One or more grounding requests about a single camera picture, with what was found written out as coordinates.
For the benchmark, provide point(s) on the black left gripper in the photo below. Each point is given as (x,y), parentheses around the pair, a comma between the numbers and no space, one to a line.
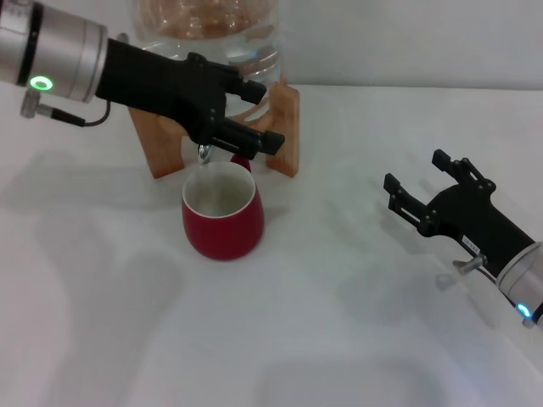
(161,89)

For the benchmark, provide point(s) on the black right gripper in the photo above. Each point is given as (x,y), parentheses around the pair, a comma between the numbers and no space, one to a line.
(475,220)

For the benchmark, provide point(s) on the chrome faucet with lever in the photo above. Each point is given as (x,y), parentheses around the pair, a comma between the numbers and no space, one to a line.
(204,153)

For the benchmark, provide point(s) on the red cup with white inside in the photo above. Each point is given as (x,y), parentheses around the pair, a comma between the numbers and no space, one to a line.
(225,233)

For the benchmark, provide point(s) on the wooden dispenser stand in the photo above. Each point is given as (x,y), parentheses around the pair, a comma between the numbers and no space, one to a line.
(288,127)

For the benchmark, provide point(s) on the clear glass water dispenser jar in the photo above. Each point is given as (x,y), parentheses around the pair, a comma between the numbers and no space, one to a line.
(203,42)

